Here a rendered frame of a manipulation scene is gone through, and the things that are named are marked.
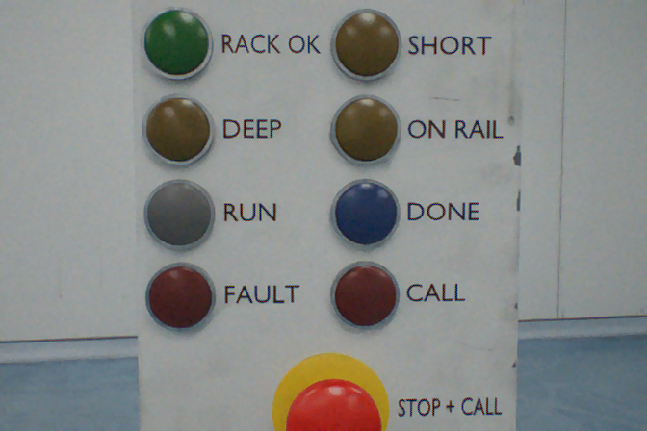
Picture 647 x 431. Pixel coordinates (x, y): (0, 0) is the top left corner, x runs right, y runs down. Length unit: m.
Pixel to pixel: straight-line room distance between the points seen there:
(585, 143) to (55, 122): 2.94
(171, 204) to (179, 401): 0.09
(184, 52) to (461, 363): 0.18
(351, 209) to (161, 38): 0.11
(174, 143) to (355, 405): 0.13
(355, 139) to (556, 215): 4.24
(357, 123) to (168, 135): 0.08
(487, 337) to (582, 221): 4.28
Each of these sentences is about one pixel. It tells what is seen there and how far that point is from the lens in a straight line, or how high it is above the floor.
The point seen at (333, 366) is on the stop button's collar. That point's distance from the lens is 0.33.
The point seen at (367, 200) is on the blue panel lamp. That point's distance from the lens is 0.32.
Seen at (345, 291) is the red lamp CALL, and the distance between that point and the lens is 0.32.
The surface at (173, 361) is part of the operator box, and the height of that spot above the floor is 0.97.
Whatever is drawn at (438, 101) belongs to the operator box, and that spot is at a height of 1.08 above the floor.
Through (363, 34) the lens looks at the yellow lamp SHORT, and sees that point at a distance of 0.32.
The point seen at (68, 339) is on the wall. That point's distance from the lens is 4.19.
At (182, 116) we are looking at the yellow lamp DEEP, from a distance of 0.32.
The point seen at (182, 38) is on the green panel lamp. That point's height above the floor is 1.11.
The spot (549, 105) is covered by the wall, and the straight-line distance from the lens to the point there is 4.51.
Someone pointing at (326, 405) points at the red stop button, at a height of 0.96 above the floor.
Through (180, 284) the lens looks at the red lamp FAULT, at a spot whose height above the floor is 1.01.
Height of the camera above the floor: 1.06
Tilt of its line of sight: 5 degrees down
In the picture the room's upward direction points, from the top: straight up
